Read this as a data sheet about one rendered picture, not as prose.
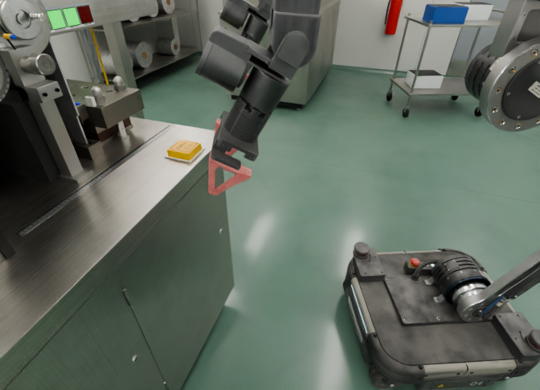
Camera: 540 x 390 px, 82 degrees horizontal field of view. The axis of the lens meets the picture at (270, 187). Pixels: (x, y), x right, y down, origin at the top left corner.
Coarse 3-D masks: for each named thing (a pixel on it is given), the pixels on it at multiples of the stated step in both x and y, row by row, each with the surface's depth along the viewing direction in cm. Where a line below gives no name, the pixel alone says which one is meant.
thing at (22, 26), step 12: (0, 0) 58; (12, 0) 59; (24, 0) 61; (0, 12) 58; (12, 12) 59; (24, 12) 62; (36, 12) 63; (0, 24) 59; (12, 24) 60; (24, 24) 62; (36, 24) 64; (24, 36) 62; (36, 36) 64
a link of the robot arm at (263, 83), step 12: (252, 60) 43; (252, 72) 44; (264, 72) 43; (276, 72) 44; (240, 84) 44; (252, 84) 43; (264, 84) 43; (276, 84) 43; (288, 84) 45; (252, 96) 44; (264, 96) 44; (276, 96) 44; (252, 108) 46; (264, 108) 45
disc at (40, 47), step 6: (36, 0) 65; (42, 6) 66; (42, 12) 66; (48, 18) 68; (48, 24) 68; (48, 30) 68; (48, 36) 68; (0, 42) 60; (42, 42) 67; (0, 48) 60; (36, 48) 67; (42, 48) 68
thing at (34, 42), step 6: (30, 0) 63; (36, 6) 65; (42, 24) 66; (0, 30) 59; (42, 30) 67; (0, 36) 60; (42, 36) 67; (6, 42) 61; (12, 42) 62; (18, 42) 63; (24, 42) 64; (30, 42) 65; (36, 42) 66
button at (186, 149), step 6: (174, 144) 88; (180, 144) 88; (186, 144) 88; (192, 144) 88; (198, 144) 88; (168, 150) 86; (174, 150) 85; (180, 150) 85; (186, 150) 85; (192, 150) 85; (198, 150) 89; (168, 156) 87; (174, 156) 86; (180, 156) 85; (186, 156) 84; (192, 156) 86
